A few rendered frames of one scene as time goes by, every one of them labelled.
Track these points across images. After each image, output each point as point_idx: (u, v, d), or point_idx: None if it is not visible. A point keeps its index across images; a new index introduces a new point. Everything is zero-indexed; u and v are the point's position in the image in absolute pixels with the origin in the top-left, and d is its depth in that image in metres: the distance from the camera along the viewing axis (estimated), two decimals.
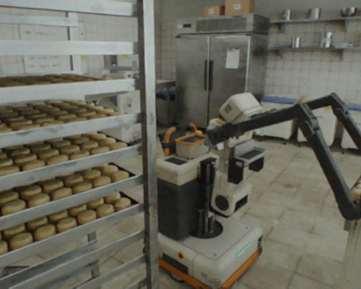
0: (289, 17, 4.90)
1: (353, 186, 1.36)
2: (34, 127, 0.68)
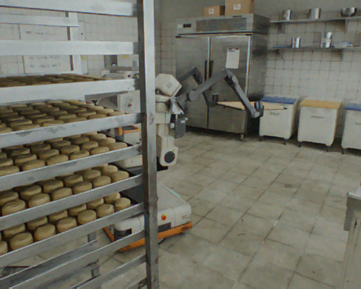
0: (289, 17, 4.90)
1: (233, 107, 2.74)
2: (34, 127, 0.68)
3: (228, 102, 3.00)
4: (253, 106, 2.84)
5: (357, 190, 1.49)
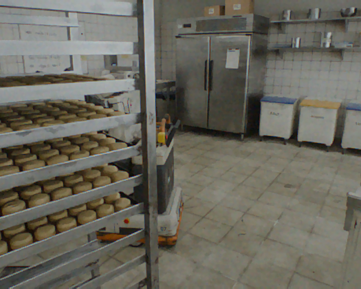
0: (289, 17, 4.90)
1: None
2: (34, 127, 0.68)
3: None
4: None
5: (357, 190, 1.49)
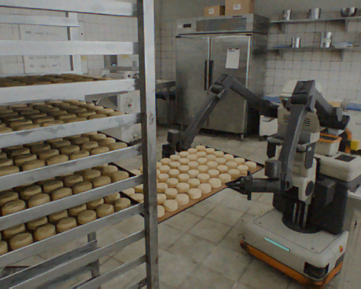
0: (289, 17, 4.90)
1: (214, 150, 1.53)
2: (34, 127, 0.68)
3: (233, 169, 1.27)
4: (178, 161, 1.40)
5: (357, 190, 1.49)
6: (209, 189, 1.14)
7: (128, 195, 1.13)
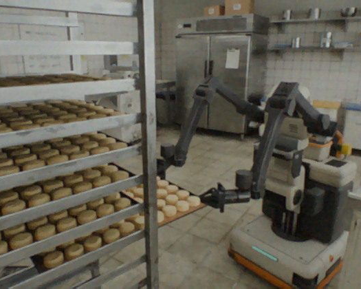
0: (289, 17, 4.90)
1: (161, 179, 1.33)
2: (34, 127, 0.68)
3: (170, 206, 1.07)
4: None
5: (357, 190, 1.49)
6: (130, 231, 0.93)
7: None
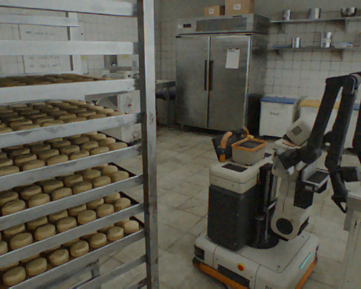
0: (289, 17, 4.90)
1: None
2: (34, 127, 0.68)
3: (100, 234, 0.90)
4: None
5: (357, 190, 1.49)
6: (39, 270, 0.76)
7: None
